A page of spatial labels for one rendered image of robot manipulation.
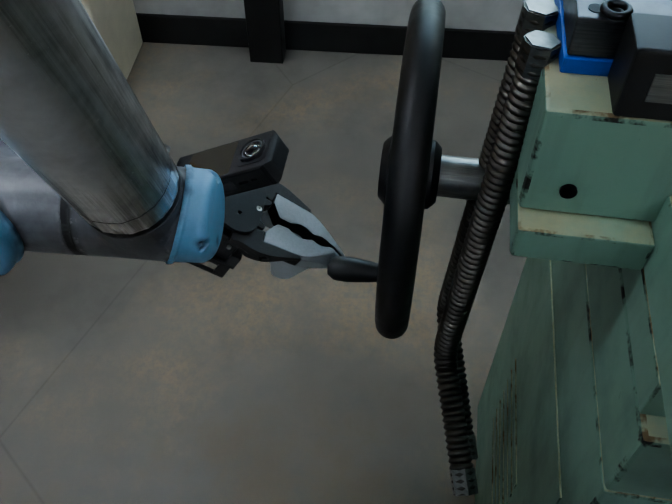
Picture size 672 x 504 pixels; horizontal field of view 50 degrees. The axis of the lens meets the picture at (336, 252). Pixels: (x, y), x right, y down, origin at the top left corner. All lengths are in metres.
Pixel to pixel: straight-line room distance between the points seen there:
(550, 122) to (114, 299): 1.25
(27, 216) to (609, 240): 0.42
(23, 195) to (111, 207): 0.12
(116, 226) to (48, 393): 1.03
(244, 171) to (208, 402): 0.86
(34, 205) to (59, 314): 1.05
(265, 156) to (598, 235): 0.27
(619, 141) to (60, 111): 0.33
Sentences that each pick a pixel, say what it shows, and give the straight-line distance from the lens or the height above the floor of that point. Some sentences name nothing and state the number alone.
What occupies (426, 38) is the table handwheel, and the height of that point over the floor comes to 0.95.
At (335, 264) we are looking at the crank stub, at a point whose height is 0.71.
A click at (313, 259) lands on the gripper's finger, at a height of 0.71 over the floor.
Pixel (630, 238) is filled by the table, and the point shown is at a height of 0.87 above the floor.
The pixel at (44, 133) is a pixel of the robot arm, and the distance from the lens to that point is 0.39.
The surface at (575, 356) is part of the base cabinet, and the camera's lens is 0.72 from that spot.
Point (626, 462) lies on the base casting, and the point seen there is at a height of 0.76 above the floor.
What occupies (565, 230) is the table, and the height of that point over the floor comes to 0.87.
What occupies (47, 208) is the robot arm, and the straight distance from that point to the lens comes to 0.57.
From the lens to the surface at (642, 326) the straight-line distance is 0.55.
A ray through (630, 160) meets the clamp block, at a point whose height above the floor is 0.93.
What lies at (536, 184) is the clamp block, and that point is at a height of 0.90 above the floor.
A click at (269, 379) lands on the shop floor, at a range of 1.44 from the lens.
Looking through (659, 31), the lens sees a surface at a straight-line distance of 0.47.
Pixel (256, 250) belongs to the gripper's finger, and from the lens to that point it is 0.67.
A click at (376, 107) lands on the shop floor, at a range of 1.97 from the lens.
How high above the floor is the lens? 1.25
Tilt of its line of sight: 51 degrees down
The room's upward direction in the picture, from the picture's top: straight up
